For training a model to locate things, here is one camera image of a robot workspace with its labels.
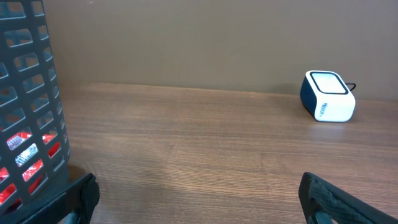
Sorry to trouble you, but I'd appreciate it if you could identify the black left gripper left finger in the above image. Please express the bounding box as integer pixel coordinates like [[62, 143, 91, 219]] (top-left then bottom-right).
[[1, 173, 100, 224]]

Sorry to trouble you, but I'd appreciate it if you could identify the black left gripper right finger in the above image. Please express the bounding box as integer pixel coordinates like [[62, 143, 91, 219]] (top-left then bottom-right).
[[298, 172, 397, 224]]

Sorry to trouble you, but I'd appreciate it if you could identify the red snack bag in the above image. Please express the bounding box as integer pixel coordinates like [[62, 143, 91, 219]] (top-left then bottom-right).
[[1, 132, 61, 205]]

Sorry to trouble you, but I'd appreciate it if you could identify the white barcode scanner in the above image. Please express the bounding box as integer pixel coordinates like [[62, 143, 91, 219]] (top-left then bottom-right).
[[300, 70, 356, 123]]

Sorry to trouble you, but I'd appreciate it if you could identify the grey plastic shopping basket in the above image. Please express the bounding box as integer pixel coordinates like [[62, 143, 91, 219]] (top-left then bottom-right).
[[1, 0, 70, 215]]

